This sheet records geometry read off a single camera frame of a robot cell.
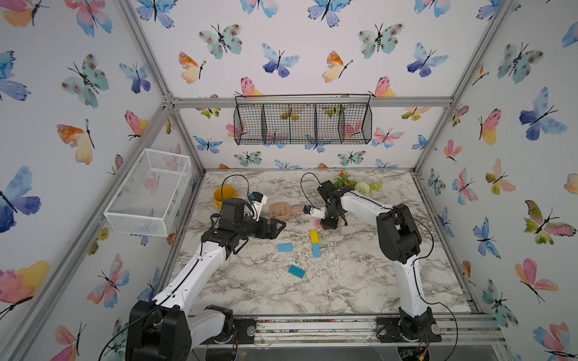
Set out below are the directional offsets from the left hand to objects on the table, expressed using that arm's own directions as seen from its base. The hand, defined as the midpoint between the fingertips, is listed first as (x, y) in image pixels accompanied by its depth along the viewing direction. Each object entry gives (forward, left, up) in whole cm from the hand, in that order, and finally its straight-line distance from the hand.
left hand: (277, 220), depth 81 cm
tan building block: (+4, -24, -9) cm, 26 cm away
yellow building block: (+2, -15, -18) cm, 23 cm away
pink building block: (+5, -16, -11) cm, 20 cm away
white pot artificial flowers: (+20, -27, -1) cm, 34 cm away
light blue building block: (-2, -2, -18) cm, 19 cm away
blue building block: (-4, -15, -17) cm, 23 cm away
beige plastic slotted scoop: (+15, -1, -16) cm, 22 cm away
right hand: (+10, -21, -16) cm, 28 cm away
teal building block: (-12, -7, -18) cm, 23 cm away
